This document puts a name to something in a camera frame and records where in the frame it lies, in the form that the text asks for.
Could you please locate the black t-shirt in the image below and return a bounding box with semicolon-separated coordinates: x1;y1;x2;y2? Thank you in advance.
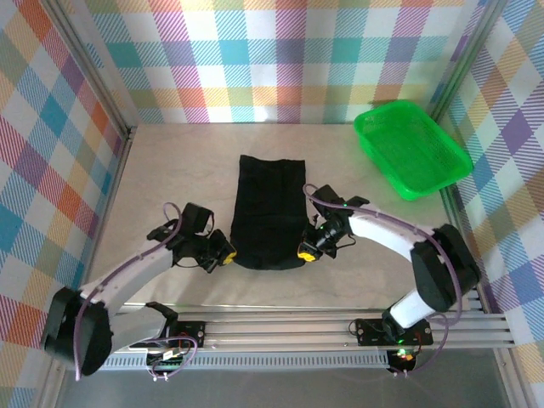
229;154;308;272

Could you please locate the green plastic basket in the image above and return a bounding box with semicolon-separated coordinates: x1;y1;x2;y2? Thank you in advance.
353;99;474;202

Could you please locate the colourful plaid backdrop cloth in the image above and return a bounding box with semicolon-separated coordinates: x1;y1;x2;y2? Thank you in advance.
0;0;544;408

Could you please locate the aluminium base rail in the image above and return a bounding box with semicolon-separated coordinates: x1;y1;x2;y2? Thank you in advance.
108;308;518;354

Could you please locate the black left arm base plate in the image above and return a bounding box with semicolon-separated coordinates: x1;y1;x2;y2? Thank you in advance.
169;320;207;348

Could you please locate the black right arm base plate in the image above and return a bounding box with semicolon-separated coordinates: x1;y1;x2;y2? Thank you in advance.
355;318;434;346

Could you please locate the grey slotted cable duct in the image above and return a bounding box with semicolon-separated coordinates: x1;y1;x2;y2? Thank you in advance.
104;354;390;371

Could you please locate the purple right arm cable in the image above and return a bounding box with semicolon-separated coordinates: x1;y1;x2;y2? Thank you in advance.
303;183;465;378

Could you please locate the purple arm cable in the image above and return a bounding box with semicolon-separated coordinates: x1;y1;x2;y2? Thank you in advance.
73;201;186;382
303;183;465;378

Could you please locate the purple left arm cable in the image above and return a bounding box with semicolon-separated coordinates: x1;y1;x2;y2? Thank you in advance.
73;201;186;382

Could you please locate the aluminium frame post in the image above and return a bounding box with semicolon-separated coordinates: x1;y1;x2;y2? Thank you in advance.
40;0;139;141
427;0;511;128

